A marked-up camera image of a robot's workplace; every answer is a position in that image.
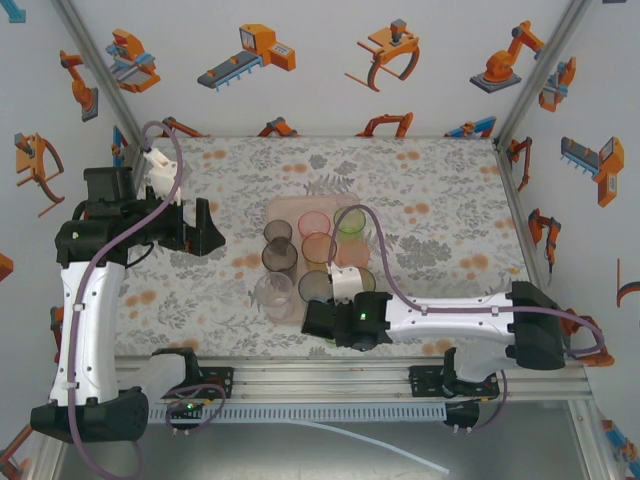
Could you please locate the beige pink rectangular tray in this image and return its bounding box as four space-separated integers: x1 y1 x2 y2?
264 192 361 325

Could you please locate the black left controller board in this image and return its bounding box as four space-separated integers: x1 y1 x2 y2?
167 397 211 419

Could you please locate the small grey plastic glass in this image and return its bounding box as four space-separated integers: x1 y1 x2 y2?
263 219 294 244

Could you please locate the tall orange plastic glass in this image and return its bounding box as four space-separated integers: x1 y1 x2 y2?
300 231 339 271

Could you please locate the aluminium right corner post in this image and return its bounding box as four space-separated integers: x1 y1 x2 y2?
494 0 594 146

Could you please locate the aluminium corner post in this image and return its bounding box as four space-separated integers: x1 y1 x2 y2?
494 0 594 146
49 0 150 151

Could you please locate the aluminium left corner post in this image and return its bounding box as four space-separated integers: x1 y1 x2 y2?
49 0 150 151

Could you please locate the black right controller board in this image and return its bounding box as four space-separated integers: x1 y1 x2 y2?
444 399 481 426

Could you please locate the aluminium right side rail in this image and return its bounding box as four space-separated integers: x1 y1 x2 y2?
494 139 569 360

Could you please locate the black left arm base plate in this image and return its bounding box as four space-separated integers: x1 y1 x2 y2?
197 366 235 400

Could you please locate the black controller board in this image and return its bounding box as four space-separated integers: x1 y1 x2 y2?
167 397 211 419
444 399 481 426

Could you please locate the floral fern print tablecloth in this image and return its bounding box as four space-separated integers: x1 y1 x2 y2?
92 135 564 359

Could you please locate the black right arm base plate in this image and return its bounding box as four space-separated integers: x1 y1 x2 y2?
409 364 501 400

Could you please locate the tall blue plastic glass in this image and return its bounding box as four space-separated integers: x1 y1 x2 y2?
297 270 334 304

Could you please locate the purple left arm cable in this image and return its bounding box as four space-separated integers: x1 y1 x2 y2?
67 121 226 479

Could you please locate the white slotted cable duct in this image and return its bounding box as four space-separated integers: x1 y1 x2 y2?
149 403 447 422

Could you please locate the tall clear plastic glass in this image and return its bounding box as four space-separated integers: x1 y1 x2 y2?
254 270 295 321

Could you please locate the tall grey plastic glass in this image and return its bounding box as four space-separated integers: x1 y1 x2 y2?
261 237 299 275

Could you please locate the small red plastic glass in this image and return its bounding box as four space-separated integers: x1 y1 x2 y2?
297 210 331 236

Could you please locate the aluminium front frame rail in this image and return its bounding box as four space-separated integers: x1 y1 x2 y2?
47 355 591 405

